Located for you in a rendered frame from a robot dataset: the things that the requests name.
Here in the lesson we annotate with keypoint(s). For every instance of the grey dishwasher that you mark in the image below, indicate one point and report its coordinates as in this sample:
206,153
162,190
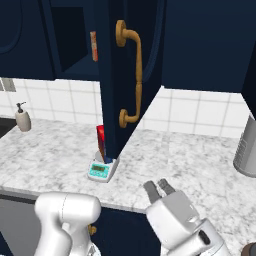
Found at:
16,226

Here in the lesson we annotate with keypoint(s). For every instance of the white teal digital scale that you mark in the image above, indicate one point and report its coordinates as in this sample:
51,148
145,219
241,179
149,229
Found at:
100,170

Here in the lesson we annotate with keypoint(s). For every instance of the navy closed cabinet door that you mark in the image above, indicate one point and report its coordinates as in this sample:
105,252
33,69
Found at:
23,36

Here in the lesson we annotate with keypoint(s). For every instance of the red boxed food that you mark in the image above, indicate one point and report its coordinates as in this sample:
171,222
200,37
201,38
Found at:
100,140

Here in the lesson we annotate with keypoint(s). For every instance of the grey cylindrical appliance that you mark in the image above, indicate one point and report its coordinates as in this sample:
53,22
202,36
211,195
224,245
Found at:
246,150

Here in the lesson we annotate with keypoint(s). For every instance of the navy wall cabinet body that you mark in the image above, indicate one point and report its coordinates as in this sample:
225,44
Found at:
71,40

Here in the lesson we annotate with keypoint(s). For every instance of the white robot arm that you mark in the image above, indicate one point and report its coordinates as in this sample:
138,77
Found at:
66,210

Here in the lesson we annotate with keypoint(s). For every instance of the navy base cabinet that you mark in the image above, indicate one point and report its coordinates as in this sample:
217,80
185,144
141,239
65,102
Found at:
123,233

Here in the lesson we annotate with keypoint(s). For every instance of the navy open cabinet door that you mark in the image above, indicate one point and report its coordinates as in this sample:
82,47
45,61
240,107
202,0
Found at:
113,83

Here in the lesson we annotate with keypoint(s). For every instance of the grey wall outlet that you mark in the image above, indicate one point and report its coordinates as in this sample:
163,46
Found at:
7,85

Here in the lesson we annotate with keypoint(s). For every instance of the brass base cabinet knob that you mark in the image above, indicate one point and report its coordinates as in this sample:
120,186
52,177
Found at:
92,229

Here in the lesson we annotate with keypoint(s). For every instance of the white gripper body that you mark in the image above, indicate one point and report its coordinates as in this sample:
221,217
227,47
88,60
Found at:
173,213

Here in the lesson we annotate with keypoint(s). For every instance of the brown round object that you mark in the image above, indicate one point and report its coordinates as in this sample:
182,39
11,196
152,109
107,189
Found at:
250,250

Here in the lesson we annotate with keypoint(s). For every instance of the orange box in cabinet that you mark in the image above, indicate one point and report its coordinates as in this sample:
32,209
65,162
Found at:
94,46

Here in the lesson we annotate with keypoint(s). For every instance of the beige soap dispenser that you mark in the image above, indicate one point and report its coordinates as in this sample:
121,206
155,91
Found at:
23,120

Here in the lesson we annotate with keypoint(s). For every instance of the dark sink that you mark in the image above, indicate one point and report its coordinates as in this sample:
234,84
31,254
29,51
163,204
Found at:
5,126

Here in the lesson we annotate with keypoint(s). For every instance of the navy wall cabinet run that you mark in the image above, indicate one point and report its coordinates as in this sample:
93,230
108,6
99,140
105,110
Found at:
206,43

